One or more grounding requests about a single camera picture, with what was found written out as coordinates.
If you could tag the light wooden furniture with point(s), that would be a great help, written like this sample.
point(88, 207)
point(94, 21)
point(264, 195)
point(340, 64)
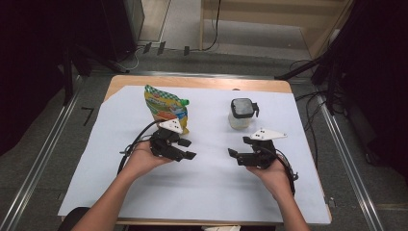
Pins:
point(256, 12)

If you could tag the dark rounded object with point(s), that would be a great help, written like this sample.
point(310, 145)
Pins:
point(70, 221)

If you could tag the small grey table clip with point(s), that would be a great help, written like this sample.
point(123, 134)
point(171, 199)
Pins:
point(332, 203)

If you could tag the yellow spouted pouch green cap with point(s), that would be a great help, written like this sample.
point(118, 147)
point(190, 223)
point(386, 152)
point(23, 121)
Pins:
point(163, 106)

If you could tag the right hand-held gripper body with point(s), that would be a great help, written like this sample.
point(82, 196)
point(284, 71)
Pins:
point(266, 154)

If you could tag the metal floor rail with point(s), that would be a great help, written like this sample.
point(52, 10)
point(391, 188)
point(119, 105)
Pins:
point(48, 150)
point(192, 74)
point(344, 150)

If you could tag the white cloth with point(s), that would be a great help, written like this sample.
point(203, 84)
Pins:
point(221, 228)

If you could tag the clear jar with black lid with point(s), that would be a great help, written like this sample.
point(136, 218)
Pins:
point(242, 107)

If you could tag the dark cabinet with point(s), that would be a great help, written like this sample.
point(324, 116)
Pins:
point(117, 25)

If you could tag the person's right hand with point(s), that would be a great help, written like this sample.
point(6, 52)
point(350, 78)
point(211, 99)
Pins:
point(277, 179)

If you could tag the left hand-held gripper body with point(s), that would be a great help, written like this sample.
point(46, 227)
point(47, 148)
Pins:
point(162, 141)

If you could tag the person's left hand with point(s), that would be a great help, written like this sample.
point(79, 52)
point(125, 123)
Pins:
point(141, 160)

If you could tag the black metal stand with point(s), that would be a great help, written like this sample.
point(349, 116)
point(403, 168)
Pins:
point(298, 69)
point(68, 80)

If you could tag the white paper sheet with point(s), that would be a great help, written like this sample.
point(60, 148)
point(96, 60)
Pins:
point(208, 192)

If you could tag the black curtain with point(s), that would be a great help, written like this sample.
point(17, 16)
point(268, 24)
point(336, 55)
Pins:
point(25, 64)
point(378, 80)

